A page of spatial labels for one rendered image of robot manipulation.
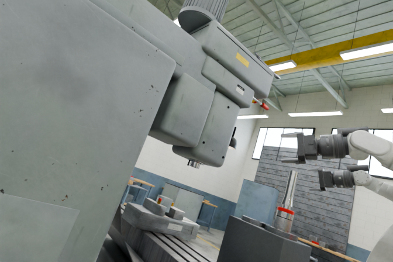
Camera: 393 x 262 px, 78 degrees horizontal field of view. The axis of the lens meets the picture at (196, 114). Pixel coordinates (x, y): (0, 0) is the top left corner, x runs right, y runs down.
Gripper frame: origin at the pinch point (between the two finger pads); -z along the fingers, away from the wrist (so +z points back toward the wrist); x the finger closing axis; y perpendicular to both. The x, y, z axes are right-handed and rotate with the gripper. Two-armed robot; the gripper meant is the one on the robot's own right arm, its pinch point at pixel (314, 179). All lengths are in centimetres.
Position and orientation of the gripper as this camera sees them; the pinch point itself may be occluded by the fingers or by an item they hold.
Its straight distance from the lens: 154.8
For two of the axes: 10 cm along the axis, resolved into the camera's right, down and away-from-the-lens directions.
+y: -6.2, -3.2, -7.2
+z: 7.8, -1.8, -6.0
